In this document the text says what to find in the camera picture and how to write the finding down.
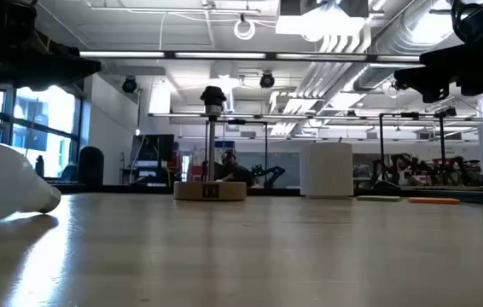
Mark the wooden base lamp stand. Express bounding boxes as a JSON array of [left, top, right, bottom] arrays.
[[173, 85, 247, 201]]

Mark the black ceiling light bar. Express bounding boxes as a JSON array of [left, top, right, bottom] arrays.
[[77, 49, 424, 65]]

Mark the black rounded bin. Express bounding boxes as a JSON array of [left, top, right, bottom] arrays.
[[78, 146, 105, 186]]

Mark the black computer monitor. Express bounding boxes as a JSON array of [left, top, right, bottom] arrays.
[[130, 134, 175, 163]]

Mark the orange sticky note pad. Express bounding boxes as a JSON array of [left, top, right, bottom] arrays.
[[407, 196, 461, 205]]

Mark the green sticky note pad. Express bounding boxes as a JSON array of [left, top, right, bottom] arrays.
[[356, 194, 403, 202]]

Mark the white textured pen cup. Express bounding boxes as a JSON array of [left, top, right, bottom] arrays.
[[300, 142, 354, 198]]

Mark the silver ceiling air duct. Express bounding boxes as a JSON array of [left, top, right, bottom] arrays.
[[352, 0, 456, 93]]

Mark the black ceiling camera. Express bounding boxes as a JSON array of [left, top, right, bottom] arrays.
[[121, 76, 138, 94], [259, 71, 276, 90]]

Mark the white cable coil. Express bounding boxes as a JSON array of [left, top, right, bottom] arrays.
[[233, 19, 256, 41]]

